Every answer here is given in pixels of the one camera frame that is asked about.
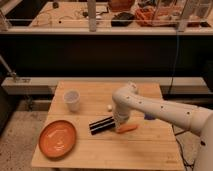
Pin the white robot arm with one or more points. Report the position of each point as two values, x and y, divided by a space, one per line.
192 118

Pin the black object on shelf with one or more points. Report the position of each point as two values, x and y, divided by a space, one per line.
122 19

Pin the orange toy carrot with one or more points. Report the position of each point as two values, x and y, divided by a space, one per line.
126 128

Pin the orange plate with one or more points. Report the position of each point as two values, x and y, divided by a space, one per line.
57 139

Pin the blue cloth piece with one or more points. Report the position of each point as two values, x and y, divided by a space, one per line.
149 117

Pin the orange bin on shelf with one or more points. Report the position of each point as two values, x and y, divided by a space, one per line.
157 17

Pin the metal clamp stand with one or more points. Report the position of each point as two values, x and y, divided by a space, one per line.
12 73

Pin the white plastic bottle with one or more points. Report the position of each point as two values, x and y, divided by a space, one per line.
109 108

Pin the translucent plastic cup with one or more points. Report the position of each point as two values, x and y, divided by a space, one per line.
72 100

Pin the pale wooden pusher tool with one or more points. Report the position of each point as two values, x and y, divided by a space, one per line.
119 123

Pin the black white striped eraser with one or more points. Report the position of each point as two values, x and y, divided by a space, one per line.
102 125

